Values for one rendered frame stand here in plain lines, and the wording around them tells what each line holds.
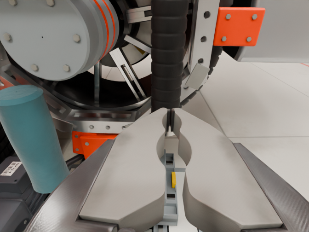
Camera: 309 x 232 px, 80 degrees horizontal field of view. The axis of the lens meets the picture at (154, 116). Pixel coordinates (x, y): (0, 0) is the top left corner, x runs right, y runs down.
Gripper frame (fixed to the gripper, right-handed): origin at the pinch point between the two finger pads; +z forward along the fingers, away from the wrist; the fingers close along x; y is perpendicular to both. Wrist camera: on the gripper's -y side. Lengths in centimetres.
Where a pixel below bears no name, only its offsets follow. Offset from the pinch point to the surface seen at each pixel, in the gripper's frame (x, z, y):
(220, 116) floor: 56, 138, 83
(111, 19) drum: -10.2, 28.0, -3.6
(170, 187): 5, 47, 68
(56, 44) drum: -15.3, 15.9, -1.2
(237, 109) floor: 76, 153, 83
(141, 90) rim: -6.3, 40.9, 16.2
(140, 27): -8, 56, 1
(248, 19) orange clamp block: 16.1, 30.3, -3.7
